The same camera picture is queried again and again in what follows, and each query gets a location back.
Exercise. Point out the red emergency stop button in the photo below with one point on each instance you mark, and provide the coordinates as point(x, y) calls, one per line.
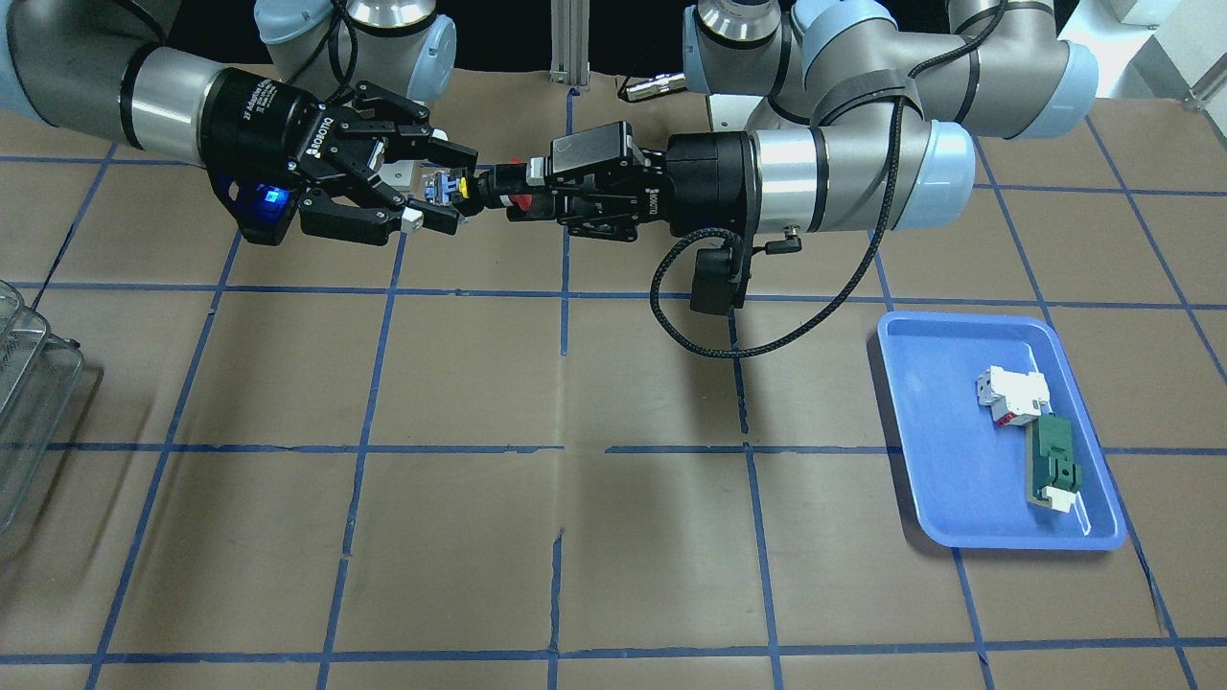
point(460, 190)

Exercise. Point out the green terminal block module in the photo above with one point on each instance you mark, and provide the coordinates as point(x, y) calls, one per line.
point(1053, 473)

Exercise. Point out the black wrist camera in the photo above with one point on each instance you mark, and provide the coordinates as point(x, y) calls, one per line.
point(262, 211)
point(719, 281)

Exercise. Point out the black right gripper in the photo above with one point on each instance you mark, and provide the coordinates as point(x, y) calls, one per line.
point(257, 126)

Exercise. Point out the wire mesh shelf basket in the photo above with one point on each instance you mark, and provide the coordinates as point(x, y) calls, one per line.
point(39, 373)

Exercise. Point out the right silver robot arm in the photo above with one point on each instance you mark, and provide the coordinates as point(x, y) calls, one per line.
point(104, 68)

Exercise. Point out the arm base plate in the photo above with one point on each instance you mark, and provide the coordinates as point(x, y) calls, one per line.
point(729, 113)
point(399, 167)

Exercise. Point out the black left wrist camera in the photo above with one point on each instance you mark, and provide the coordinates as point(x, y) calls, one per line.
point(719, 281)

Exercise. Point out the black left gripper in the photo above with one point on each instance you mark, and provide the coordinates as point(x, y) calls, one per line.
point(705, 182)

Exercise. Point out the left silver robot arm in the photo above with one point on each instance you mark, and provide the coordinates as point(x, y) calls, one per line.
point(829, 75)

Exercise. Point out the aluminium frame post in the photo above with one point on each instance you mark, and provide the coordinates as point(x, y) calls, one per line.
point(569, 33)

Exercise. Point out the white red circuit breaker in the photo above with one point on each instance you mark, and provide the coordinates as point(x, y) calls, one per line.
point(1013, 398)

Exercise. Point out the silver cable connector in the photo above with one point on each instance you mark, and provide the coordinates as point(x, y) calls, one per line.
point(647, 90)

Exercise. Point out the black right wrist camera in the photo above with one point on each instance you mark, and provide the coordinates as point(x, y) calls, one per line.
point(262, 211)

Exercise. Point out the blue plastic tray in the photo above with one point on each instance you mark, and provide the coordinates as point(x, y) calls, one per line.
point(968, 477)

